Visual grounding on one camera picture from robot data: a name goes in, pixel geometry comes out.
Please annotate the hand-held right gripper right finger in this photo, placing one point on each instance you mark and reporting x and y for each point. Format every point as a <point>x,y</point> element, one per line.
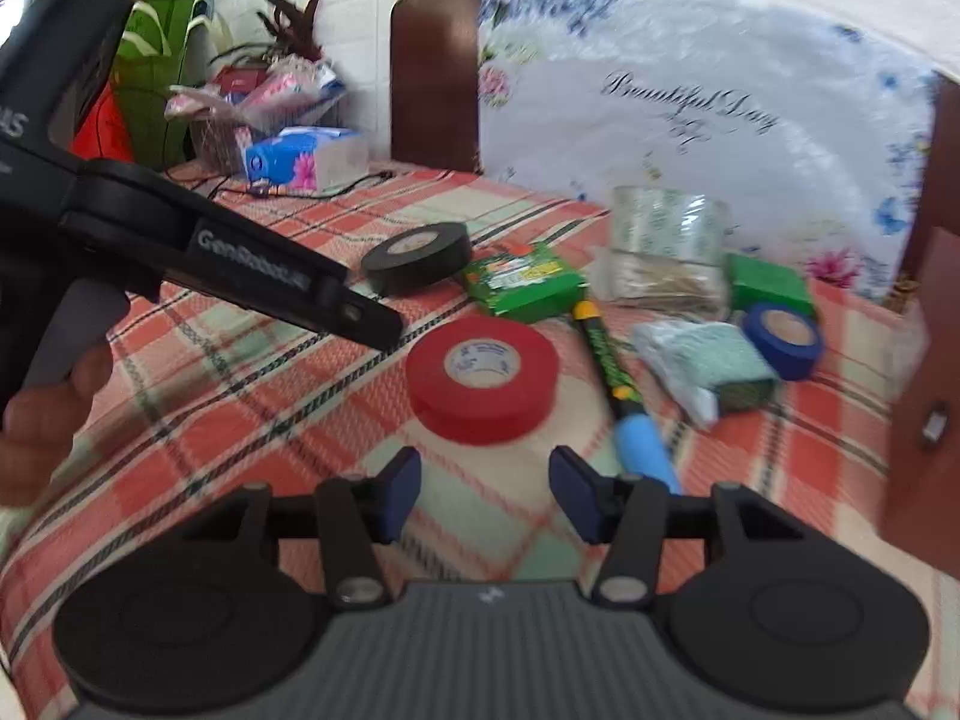
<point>574,493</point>

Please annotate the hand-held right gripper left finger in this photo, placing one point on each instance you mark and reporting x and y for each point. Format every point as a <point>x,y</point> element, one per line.
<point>397,496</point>

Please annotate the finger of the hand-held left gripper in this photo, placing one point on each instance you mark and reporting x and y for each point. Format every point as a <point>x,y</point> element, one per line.
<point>255,249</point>

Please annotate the red tape roll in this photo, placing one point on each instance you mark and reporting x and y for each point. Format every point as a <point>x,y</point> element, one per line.
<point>525,384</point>

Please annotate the black tape roll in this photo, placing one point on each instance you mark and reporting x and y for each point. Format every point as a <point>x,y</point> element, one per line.
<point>390,268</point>

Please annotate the green and white packet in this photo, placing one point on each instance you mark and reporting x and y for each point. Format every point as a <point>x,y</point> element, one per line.
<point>697,360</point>

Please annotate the person's left hand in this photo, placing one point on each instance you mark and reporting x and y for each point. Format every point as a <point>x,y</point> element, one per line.
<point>37,424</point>

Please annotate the red bag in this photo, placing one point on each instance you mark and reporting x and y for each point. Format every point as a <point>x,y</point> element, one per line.
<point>105,131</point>

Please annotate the green bag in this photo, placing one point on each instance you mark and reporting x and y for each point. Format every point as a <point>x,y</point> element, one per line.
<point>150,90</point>

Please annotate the blue tissue box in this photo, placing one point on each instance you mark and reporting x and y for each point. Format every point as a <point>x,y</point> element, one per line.
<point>300,157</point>

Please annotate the red checked mat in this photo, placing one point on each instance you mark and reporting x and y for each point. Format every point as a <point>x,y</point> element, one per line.
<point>225,390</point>

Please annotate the pink and white packet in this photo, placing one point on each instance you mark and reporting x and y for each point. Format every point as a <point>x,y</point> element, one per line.
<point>296,86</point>

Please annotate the green printed box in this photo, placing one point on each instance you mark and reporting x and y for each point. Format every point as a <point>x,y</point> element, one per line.
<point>525,286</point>

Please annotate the dark red leafy plant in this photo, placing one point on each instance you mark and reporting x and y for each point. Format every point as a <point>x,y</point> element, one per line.
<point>289,22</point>

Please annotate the clear packet of wooden sticks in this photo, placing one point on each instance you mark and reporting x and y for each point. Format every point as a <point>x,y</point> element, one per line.
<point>660,286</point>

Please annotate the brown wooden headboard panel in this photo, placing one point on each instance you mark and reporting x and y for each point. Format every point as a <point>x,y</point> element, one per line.
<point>435,75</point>
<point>946,165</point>

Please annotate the blue tape roll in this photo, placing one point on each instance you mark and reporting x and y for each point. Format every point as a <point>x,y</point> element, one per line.
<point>789,361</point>

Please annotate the plain green box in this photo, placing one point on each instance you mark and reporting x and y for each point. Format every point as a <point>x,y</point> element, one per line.
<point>765,281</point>

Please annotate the white floral pillow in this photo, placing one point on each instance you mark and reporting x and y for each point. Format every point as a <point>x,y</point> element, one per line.
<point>675,90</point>

